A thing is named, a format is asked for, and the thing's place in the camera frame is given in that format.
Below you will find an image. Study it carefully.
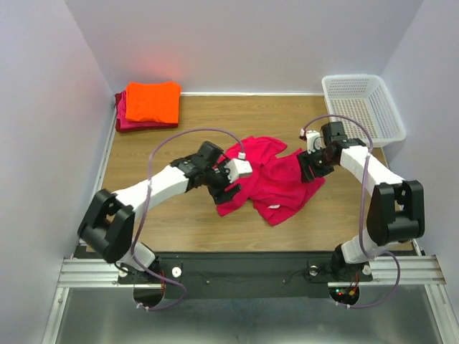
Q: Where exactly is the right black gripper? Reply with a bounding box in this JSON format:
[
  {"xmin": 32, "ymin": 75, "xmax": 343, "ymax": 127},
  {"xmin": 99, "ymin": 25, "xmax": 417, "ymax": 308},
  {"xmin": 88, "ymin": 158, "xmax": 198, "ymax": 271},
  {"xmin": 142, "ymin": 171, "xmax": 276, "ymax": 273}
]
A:
[{"xmin": 296, "ymin": 145, "xmax": 336, "ymax": 183}]

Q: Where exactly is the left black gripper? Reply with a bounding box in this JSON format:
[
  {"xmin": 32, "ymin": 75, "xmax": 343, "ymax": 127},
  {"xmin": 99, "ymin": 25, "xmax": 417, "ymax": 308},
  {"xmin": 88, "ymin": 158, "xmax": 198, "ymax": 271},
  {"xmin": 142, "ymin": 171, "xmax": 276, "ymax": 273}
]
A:
[{"xmin": 202, "ymin": 157, "xmax": 240, "ymax": 204}]

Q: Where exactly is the crimson t shirt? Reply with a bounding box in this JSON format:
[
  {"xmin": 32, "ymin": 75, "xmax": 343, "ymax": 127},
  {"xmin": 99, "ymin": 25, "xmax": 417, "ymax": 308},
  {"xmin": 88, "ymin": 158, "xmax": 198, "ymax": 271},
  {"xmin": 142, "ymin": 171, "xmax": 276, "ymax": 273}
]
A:
[{"xmin": 217, "ymin": 136, "xmax": 326, "ymax": 226}]

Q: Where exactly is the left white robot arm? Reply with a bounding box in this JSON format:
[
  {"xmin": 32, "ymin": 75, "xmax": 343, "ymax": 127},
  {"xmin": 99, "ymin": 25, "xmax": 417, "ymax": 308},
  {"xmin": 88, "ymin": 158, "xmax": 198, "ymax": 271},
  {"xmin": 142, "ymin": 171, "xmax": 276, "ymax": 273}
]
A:
[{"xmin": 77, "ymin": 141, "xmax": 252, "ymax": 282}]

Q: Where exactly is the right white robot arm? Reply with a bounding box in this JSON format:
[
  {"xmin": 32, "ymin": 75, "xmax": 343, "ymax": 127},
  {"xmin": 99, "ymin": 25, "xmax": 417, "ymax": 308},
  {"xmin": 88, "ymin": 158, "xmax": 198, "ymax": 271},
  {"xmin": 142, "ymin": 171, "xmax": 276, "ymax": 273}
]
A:
[{"xmin": 297, "ymin": 121, "xmax": 425, "ymax": 280}]

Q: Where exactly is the white plastic basket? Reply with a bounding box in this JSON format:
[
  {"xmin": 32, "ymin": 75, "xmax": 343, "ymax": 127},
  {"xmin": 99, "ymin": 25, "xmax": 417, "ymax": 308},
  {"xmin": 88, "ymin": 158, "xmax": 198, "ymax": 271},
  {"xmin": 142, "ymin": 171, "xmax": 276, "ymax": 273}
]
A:
[{"xmin": 321, "ymin": 74, "xmax": 406, "ymax": 148}]

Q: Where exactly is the folded orange t shirt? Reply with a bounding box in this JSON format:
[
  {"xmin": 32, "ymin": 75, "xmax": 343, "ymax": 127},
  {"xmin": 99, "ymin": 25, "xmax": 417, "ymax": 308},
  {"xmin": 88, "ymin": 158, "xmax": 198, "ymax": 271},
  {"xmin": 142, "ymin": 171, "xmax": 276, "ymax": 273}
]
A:
[{"xmin": 126, "ymin": 82, "xmax": 181, "ymax": 125}]

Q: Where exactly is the folded pink t shirt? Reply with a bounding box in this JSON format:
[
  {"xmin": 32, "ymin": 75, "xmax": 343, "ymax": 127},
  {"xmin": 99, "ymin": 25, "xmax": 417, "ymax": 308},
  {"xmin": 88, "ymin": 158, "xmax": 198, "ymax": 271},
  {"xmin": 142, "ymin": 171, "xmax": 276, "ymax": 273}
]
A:
[{"xmin": 115, "ymin": 89, "xmax": 173, "ymax": 131}]

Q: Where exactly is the folded dark red t shirt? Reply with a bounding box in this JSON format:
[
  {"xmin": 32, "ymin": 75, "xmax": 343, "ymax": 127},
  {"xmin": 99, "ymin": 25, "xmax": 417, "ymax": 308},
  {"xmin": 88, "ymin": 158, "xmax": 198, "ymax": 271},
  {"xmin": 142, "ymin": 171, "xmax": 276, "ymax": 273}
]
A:
[{"xmin": 113, "ymin": 92, "xmax": 179, "ymax": 135}]

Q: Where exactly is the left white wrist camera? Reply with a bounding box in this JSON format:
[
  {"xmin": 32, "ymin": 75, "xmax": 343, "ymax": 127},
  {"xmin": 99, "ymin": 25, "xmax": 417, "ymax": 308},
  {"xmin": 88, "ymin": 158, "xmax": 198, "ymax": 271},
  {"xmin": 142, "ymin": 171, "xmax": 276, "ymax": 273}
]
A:
[{"xmin": 224, "ymin": 152, "xmax": 252, "ymax": 183}]

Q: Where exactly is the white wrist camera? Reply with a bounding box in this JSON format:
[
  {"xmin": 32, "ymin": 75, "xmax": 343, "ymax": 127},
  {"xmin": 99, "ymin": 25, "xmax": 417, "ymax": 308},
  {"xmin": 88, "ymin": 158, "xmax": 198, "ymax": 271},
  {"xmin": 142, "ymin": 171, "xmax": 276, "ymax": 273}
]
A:
[
  {"xmin": 224, "ymin": 152, "xmax": 252, "ymax": 183},
  {"xmin": 299, "ymin": 129, "xmax": 323, "ymax": 154}
]

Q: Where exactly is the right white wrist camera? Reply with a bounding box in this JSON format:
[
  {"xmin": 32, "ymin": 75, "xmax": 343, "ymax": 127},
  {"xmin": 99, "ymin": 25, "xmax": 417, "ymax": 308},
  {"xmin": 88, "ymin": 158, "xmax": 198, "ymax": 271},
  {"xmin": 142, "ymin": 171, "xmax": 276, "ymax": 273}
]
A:
[{"xmin": 299, "ymin": 129, "xmax": 323, "ymax": 154}]

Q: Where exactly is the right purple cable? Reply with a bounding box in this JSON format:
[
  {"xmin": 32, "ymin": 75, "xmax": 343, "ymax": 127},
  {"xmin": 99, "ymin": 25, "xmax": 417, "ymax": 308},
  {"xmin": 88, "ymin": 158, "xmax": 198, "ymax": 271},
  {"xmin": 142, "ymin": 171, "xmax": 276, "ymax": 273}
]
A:
[{"xmin": 301, "ymin": 113, "xmax": 402, "ymax": 310}]

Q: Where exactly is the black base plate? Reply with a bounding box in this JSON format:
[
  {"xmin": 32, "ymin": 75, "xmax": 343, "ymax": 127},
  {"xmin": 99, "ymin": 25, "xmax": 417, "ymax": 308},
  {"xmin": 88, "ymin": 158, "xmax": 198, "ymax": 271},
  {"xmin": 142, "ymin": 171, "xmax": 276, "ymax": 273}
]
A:
[{"xmin": 118, "ymin": 251, "xmax": 374, "ymax": 300}]

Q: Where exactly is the aluminium frame rail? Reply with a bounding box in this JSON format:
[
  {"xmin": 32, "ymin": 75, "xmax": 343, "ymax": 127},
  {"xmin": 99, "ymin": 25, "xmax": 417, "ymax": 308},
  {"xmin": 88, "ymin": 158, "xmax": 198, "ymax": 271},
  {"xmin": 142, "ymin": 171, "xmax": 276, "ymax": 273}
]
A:
[{"xmin": 43, "ymin": 256, "xmax": 455, "ymax": 343}]

